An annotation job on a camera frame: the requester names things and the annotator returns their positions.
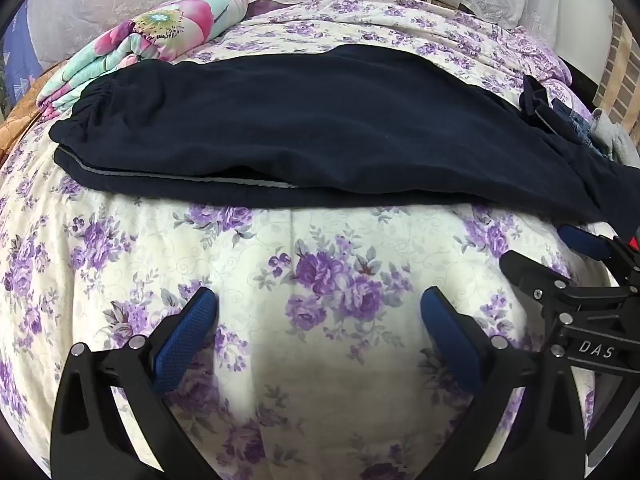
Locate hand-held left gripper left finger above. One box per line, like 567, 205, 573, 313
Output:
50, 286, 221, 480

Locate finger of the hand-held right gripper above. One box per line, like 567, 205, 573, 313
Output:
499, 249, 640, 331
556, 224, 640, 286

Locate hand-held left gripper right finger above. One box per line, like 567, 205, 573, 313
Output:
420, 286, 586, 480

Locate navy pants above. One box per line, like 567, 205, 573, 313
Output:
49, 44, 640, 241

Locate purple floral bedsheet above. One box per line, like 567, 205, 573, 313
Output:
0, 0, 621, 480

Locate grey cloth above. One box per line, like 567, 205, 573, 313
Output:
590, 110, 640, 166

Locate blue jeans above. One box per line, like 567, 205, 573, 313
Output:
550, 100, 608, 153

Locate orange quilted blanket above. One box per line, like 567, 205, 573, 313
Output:
0, 57, 71, 161

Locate folded teal pink floral quilt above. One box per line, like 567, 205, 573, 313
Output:
36, 0, 249, 116

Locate blue patterned cloth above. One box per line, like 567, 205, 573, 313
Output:
2, 0, 46, 86

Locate wooden slatted frame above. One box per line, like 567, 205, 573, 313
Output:
592, 7, 640, 126

